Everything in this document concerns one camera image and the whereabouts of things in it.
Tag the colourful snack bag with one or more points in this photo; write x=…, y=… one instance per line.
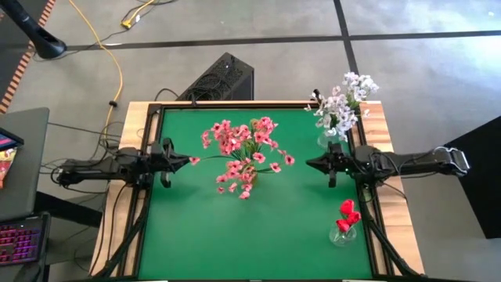
x=7, y=166

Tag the black aluminium table frame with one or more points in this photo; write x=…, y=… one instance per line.
x=133, y=254

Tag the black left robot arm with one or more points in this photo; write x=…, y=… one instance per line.
x=94, y=170

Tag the large black box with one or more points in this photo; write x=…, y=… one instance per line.
x=481, y=176

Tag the black computer tower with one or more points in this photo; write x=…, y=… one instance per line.
x=223, y=78

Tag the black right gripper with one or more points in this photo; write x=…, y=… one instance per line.
x=344, y=162

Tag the grey desk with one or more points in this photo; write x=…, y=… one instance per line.
x=27, y=172

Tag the pink artificial flower spray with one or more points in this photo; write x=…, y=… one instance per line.
x=258, y=156
x=227, y=137

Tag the backlit black keyboard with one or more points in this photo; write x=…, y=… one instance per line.
x=21, y=241

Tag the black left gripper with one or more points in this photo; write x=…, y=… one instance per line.
x=162, y=160

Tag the black stand foot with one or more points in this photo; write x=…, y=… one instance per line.
x=47, y=45

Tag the green table mat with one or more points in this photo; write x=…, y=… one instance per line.
x=293, y=219

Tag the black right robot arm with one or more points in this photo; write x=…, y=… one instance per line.
x=411, y=164

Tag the dark tablet device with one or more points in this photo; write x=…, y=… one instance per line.
x=9, y=141

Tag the black desk foot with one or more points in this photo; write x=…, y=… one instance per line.
x=70, y=211

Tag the clear round glass vase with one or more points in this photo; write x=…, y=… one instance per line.
x=342, y=238

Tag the clear ribbed glass vase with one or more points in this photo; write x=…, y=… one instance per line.
x=326, y=142

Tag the black mat orange stripes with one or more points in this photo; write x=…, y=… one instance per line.
x=8, y=70

